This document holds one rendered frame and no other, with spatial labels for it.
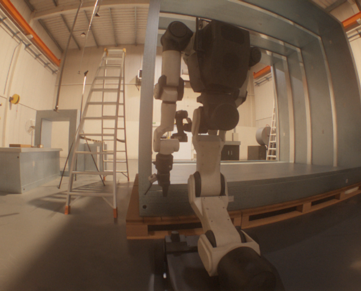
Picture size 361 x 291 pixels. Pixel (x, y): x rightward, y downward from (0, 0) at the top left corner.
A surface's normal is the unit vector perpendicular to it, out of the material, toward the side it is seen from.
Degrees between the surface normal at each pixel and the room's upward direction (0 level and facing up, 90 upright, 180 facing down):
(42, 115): 90
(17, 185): 90
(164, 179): 109
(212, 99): 53
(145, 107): 90
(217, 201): 27
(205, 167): 90
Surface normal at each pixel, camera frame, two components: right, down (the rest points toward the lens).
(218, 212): 0.07, -0.90
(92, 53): 0.20, -0.02
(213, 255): 0.12, -0.55
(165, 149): 0.33, 0.32
